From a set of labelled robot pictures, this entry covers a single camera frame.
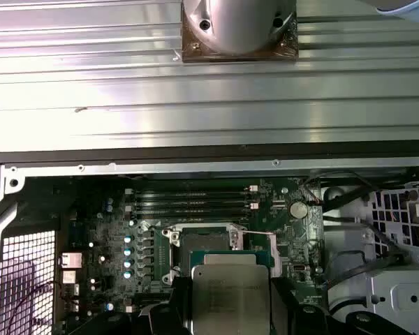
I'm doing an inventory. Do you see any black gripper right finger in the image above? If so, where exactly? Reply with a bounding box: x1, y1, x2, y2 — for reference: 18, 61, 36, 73
269, 277, 409, 335

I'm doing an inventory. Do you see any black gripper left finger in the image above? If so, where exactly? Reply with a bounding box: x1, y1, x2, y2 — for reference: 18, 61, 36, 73
90, 274, 193, 335

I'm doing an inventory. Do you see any silver CPU plate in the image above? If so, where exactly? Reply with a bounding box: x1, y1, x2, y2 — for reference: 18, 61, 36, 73
187, 248, 277, 335

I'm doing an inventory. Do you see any metal socket cover frame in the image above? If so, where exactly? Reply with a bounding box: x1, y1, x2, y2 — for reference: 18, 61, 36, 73
242, 228, 279, 278

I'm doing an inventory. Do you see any CPU socket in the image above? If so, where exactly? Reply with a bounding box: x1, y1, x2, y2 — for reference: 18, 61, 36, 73
152, 225, 279, 280

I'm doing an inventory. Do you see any RAM slot with black clips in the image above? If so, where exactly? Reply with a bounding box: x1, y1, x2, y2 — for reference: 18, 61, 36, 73
132, 213, 252, 223
132, 195, 252, 205

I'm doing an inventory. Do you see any RAM slot with white clips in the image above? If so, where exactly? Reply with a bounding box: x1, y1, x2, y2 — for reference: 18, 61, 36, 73
124, 186, 260, 197
124, 204, 260, 214

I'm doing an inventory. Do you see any green motherboard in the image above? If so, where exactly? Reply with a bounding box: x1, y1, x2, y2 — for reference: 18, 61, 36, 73
68, 176, 325, 335

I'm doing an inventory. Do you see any round coin battery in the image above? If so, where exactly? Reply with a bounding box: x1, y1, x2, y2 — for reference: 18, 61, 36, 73
288, 201, 309, 221

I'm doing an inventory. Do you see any grey metal drive cage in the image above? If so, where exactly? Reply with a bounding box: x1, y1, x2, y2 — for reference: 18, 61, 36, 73
323, 167, 419, 335

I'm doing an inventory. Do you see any silver metal board port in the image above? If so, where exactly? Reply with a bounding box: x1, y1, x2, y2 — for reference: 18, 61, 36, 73
60, 252, 83, 270

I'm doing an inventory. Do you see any black PC case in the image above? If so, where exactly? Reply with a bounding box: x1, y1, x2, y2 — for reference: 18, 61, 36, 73
0, 142, 419, 335

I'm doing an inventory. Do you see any brown square base plate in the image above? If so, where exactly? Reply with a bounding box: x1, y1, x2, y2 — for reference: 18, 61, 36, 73
180, 8, 299, 64

